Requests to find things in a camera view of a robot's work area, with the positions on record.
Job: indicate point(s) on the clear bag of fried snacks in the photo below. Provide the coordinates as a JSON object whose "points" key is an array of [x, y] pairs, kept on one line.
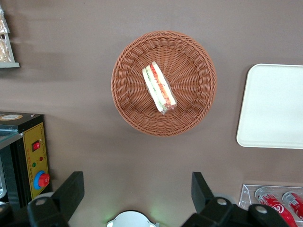
{"points": [[4, 50], [2, 22]]}

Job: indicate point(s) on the clear acrylic bottle rack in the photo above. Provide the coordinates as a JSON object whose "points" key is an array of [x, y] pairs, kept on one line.
{"points": [[247, 196]]}

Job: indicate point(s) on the steel food pan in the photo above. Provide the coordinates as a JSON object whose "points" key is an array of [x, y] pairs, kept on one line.
{"points": [[2, 189]]}

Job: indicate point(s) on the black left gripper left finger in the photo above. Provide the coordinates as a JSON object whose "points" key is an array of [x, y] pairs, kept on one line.
{"points": [[66, 196]]}

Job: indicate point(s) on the triangle sandwich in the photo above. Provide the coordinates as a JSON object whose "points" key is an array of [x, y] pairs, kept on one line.
{"points": [[159, 88]]}

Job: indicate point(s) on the round brown wicker basket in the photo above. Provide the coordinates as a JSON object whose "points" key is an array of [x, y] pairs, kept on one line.
{"points": [[189, 71]]}

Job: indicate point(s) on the black food warmer yellow panel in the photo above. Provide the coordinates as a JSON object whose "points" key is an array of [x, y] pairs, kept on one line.
{"points": [[35, 146]]}

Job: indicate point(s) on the beige rectangular tray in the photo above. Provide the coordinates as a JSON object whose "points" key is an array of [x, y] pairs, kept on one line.
{"points": [[272, 106]]}

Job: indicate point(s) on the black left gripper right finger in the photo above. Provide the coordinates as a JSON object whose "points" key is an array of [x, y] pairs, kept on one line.
{"points": [[203, 196]]}

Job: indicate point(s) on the red cola bottle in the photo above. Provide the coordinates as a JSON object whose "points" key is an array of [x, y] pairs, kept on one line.
{"points": [[296, 201], [272, 204]]}

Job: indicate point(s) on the grey snack display shelf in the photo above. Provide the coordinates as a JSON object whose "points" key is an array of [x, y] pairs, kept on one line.
{"points": [[10, 60]]}

